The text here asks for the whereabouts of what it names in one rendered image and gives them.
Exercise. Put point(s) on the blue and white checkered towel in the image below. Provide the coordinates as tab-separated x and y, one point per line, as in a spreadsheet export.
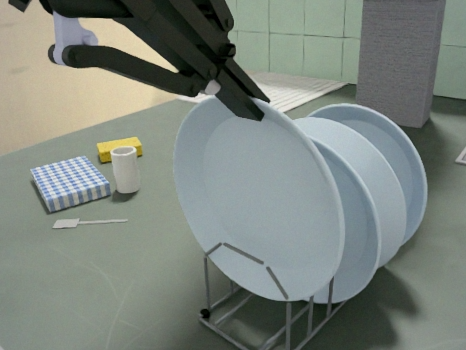
70	182

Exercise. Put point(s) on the yellow sponge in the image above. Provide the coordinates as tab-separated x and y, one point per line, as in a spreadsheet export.
105	148

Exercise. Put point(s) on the grey wire dish rack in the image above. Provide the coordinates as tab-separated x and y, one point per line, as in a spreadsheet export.
204	313

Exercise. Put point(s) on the white ribbed draining mat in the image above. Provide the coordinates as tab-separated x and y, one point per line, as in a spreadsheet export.
314	87

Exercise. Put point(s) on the white cup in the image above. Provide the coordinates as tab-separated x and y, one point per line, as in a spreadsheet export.
126	170

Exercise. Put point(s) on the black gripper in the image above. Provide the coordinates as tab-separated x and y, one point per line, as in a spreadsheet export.
204	58

